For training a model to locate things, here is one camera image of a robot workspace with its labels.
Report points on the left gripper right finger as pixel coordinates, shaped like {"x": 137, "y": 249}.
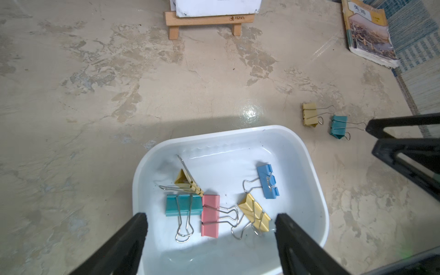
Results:
{"x": 299, "y": 254}

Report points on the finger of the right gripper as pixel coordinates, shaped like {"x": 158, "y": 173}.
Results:
{"x": 416, "y": 159}
{"x": 375, "y": 127}

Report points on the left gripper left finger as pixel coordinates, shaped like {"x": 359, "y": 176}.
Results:
{"x": 121, "y": 254}

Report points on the teal binder clip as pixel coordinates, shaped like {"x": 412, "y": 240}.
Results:
{"x": 340, "y": 125}

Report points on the green binder clip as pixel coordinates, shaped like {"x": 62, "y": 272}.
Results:
{"x": 183, "y": 207}

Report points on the blue binder clip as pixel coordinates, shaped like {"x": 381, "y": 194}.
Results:
{"x": 267, "y": 182}

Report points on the pink binder clip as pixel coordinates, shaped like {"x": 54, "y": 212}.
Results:
{"x": 214, "y": 214}

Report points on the white plastic storage box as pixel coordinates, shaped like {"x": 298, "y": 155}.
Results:
{"x": 219, "y": 163}

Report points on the yellow textbook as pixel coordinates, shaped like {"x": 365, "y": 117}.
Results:
{"x": 367, "y": 33}

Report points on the wooden mini easel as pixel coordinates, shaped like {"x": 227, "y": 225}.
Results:
{"x": 173, "y": 22}

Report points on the white board on easel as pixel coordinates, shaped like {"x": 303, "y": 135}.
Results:
{"x": 205, "y": 8}

